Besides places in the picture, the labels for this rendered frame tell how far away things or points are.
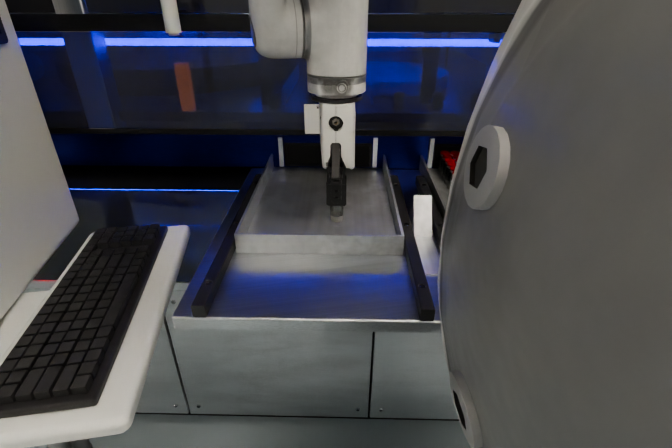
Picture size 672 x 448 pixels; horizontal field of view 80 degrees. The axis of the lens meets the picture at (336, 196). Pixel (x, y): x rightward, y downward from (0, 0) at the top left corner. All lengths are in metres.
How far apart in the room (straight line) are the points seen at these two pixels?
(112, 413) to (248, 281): 0.22
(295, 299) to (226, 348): 0.67
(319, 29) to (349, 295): 0.35
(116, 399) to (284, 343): 0.63
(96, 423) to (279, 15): 0.52
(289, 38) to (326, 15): 0.05
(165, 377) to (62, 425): 0.76
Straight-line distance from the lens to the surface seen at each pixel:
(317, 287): 0.57
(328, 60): 0.55
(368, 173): 0.90
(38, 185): 0.89
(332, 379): 1.25
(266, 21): 0.52
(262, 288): 0.57
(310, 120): 0.81
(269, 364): 1.22
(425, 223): 0.68
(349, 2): 0.55
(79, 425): 0.60
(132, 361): 0.64
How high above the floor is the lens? 1.24
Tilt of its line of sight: 27 degrees down
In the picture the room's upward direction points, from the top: straight up
